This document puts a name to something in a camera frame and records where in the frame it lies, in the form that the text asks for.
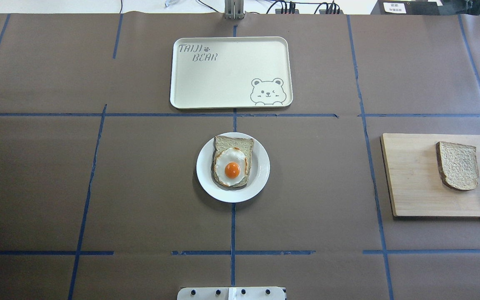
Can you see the white round plate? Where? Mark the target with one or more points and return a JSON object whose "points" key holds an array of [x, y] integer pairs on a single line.
{"points": [[257, 179]]}

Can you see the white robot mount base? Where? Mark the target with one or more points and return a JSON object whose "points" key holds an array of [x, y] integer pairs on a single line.
{"points": [[232, 293]]}

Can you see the cream bear serving tray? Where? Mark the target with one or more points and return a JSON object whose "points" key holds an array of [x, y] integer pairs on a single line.
{"points": [[230, 72]]}

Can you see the fried egg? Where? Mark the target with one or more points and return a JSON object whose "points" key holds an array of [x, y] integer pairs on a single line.
{"points": [[230, 167]]}

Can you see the aluminium frame post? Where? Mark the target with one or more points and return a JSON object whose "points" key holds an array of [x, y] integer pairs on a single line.
{"points": [[234, 9]]}

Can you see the black box with label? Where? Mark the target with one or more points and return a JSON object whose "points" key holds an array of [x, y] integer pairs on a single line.
{"points": [[406, 7]]}

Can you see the black power strip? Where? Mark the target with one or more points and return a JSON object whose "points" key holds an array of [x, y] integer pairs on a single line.
{"points": [[284, 7]]}

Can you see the bread slice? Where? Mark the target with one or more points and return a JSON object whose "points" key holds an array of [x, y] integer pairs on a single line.
{"points": [[246, 145], [457, 165]]}

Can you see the wooden cutting board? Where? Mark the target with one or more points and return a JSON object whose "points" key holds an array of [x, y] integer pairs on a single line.
{"points": [[415, 186]]}

